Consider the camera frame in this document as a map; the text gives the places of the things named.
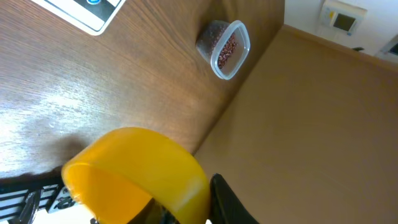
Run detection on red adzuki beans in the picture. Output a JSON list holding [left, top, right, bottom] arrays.
[[202, 24, 238, 70]]

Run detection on white digital kitchen scale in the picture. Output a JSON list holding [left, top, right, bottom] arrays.
[[32, 0, 126, 36]]

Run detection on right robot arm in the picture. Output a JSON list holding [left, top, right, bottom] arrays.
[[1, 176, 78, 223]]

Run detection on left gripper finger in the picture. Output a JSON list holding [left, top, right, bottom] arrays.
[[209, 174, 259, 224]]

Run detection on yellow plastic scoop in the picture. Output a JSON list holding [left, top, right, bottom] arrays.
[[62, 128, 211, 223]]

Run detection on clear plastic food container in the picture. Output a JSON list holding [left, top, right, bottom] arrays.
[[196, 20, 251, 80]]

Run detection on white wall control panel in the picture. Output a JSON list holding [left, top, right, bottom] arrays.
[[319, 0, 368, 36]]

